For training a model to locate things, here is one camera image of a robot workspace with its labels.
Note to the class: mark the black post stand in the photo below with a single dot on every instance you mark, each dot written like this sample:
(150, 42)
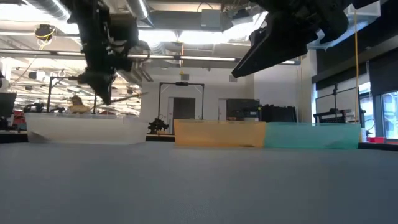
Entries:
(49, 93)

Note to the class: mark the teal plastic bin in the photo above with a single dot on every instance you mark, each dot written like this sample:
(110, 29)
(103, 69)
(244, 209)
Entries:
(311, 135)

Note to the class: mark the black tripod stand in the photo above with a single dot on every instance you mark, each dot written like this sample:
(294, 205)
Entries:
(335, 93)

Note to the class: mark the black monitor screen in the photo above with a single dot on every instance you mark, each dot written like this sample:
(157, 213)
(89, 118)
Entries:
(242, 109)

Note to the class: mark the black equipment cases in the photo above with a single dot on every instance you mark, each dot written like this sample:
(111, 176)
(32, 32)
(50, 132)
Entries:
(278, 113)

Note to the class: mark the grey table mat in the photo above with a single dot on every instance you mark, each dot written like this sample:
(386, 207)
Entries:
(199, 186)

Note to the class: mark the small black robot arm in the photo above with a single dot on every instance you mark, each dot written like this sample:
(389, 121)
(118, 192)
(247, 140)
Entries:
(158, 126)

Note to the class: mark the clear plastic bin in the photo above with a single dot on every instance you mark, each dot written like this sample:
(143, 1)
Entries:
(84, 130)

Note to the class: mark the orange plastic bin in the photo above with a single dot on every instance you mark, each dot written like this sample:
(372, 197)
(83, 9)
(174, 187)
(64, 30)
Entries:
(217, 133)

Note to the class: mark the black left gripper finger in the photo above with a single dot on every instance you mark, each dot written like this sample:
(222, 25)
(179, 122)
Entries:
(101, 85)

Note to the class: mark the silver ventilation duct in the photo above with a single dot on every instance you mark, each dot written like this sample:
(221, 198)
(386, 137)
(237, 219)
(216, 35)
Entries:
(140, 9)

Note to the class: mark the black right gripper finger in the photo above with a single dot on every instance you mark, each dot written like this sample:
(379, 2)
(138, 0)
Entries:
(273, 49)

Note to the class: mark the grey ceiling box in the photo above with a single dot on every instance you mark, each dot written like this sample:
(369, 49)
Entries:
(211, 18)

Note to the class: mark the long ceiling light bar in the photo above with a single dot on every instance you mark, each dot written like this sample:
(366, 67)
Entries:
(205, 58)

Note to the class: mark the red box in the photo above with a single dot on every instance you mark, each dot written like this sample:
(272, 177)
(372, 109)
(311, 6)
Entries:
(376, 140)

